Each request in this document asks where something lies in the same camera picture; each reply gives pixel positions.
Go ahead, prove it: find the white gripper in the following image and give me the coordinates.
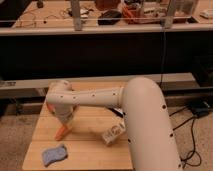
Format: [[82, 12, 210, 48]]
[[46, 103, 77, 141]]

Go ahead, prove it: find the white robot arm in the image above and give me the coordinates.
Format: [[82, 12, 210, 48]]
[[46, 77, 183, 171]]

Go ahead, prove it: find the blue cloth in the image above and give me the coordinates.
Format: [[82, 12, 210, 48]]
[[42, 144, 68, 167]]

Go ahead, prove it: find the white cardboard box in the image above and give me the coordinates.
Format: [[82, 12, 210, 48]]
[[101, 122, 126, 146]]

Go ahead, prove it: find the black object on bench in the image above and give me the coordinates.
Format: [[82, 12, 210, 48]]
[[98, 10, 121, 25]]

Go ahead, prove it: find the red tool on bench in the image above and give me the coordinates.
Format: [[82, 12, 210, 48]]
[[122, 6, 145, 24]]

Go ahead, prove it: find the black power adapter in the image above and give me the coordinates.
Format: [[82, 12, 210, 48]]
[[191, 101, 213, 118]]

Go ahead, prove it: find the black cable on floor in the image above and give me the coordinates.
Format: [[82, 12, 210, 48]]
[[169, 105, 203, 169]]

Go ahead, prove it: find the left metal frame post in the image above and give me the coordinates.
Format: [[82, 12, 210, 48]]
[[70, 0, 82, 31]]

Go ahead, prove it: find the metal frame post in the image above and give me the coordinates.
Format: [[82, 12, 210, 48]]
[[70, 0, 82, 31], [162, 0, 176, 29]]

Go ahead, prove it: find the right metal frame post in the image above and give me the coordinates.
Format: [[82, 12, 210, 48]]
[[162, 0, 176, 29]]

